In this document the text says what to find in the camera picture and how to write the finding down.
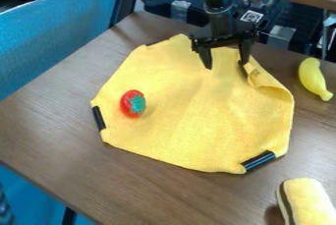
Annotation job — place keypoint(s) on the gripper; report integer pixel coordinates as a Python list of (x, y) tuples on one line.
[(223, 38)]

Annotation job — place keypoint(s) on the yellow cloth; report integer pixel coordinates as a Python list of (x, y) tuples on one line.
[(205, 111)]

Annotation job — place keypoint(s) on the yellow toy banana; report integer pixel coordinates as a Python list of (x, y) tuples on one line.
[(313, 76)]

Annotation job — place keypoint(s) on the red toy tomato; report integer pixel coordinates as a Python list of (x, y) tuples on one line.
[(132, 103)]

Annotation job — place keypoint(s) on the yellow plush toy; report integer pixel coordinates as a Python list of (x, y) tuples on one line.
[(306, 202)]

